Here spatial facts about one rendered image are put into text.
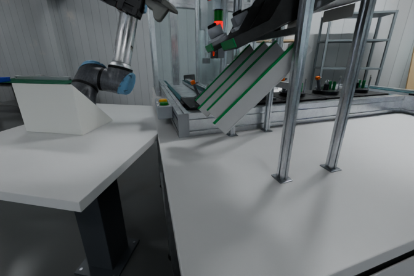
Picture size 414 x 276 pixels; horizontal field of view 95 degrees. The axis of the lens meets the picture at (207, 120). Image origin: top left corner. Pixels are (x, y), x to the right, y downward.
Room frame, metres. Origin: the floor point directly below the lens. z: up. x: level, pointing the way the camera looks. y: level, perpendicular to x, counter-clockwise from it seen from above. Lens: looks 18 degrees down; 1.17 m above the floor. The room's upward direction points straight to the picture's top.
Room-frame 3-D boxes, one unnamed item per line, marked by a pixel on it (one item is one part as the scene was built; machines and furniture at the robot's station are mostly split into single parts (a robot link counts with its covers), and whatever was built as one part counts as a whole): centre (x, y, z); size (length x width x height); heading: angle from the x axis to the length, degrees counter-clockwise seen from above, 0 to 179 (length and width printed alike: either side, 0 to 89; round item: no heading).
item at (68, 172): (0.85, 0.56, 0.84); 0.90 x 0.70 x 0.03; 170
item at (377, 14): (3.46, -2.43, 0.93); 0.93 x 0.39 x 1.86; 80
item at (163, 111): (0.95, 0.22, 0.93); 0.21 x 0.07 x 0.06; 17
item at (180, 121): (1.15, 0.22, 0.91); 0.89 x 0.06 x 0.11; 17
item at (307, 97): (1.08, -0.49, 1.01); 0.24 x 0.24 x 0.13; 17
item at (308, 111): (1.07, -0.47, 0.91); 1.24 x 0.33 x 0.10; 107
